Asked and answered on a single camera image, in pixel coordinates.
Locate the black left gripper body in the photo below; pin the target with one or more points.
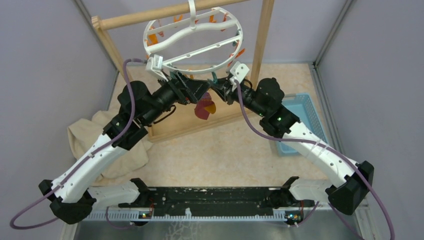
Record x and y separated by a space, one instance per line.
185 95

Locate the orange right clothes clip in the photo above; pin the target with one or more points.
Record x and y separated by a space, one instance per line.
238 51

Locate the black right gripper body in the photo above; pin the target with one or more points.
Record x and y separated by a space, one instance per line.
230 95

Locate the white round clip hanger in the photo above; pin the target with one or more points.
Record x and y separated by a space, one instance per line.
195 36

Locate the light blue plastic basket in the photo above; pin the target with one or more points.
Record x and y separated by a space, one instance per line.
301 105

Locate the purple red striped sock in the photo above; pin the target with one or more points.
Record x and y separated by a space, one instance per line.
205 107

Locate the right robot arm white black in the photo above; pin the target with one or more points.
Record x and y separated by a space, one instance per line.
347 182

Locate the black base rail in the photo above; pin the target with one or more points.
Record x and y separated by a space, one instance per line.
221 204

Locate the wooden hanger stand frame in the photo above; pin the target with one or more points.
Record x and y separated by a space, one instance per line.
184 122

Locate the teal clothes clip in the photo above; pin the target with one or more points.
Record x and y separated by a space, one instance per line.
214 79

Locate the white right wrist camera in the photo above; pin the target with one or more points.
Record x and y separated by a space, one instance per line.
238 72

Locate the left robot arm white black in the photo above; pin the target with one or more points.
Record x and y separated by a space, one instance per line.
73 195

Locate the beige crumpled cloth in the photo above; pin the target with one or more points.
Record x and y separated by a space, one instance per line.
82 135

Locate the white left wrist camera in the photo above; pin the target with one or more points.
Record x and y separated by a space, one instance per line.
154 66

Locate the orange left clothes clip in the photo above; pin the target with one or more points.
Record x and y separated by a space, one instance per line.
152 39

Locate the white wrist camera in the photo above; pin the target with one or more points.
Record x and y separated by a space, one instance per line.
238 72
154 66

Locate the orange clothes clip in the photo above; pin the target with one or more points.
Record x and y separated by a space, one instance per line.
152 39
238 51

